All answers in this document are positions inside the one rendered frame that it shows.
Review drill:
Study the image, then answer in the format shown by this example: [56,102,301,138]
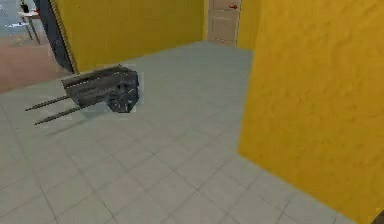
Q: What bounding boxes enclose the beige panelled room door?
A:
[206,0,242,47]

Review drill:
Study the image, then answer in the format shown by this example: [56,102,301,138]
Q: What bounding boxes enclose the white table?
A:
[16,9,43,46]

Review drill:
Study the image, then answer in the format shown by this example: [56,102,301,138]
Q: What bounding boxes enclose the dark grey wheeled cart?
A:
[25,64,140,127]

